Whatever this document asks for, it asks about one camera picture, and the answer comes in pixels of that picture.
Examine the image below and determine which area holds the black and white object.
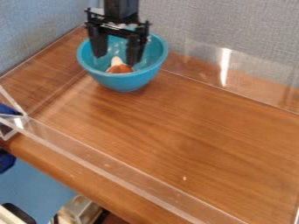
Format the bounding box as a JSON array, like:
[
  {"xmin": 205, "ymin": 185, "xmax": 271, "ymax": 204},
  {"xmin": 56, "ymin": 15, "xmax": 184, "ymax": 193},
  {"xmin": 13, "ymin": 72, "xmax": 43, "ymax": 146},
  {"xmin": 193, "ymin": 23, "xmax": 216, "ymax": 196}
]
[{"xmin": 0, "ymin": 203, "xmax": 36, "ymax": 224}]

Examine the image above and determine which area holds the clear plastic container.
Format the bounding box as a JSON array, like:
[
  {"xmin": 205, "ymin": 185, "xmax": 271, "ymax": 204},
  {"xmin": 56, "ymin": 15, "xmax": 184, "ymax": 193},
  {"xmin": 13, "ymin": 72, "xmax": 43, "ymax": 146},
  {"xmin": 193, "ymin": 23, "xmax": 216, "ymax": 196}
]
[{"xmin": 57, "ymin": 195, "xmax": 103, "ymax": 224}]

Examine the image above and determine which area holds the blue clamp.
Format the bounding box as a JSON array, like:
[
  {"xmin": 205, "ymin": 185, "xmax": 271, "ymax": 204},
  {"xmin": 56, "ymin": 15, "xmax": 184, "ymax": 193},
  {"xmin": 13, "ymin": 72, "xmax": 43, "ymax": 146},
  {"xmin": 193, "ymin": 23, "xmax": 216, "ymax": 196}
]
[{"xmin": 0, "ymin": 102, "xmax": 21, "ymax": 173}]

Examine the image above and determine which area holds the blue bowl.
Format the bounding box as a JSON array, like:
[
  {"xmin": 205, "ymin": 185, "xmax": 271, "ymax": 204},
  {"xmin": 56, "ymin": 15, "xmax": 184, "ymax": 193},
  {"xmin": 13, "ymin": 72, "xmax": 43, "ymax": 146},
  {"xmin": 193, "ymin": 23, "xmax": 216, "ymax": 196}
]
[{"xmin": 77, "ymin": 32, "xmax": 168, "ymax": 92}]

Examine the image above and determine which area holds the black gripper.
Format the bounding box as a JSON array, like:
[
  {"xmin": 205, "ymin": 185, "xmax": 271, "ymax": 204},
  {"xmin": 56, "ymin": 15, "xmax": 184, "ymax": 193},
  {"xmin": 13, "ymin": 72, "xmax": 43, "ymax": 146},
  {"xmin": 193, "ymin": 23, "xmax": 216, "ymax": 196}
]
[{"xmin": 85, "ymin": 0, "xmax": 151, "ymax": 67}]

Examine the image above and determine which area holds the clear acrylic barrier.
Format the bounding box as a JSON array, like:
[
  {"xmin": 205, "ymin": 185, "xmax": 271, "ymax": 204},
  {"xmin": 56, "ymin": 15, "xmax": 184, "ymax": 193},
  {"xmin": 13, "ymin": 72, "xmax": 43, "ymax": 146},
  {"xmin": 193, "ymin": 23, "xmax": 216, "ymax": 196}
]
[{"xmin": 0, "ymin": 28, "xmax": 299, "ymax": 224}]

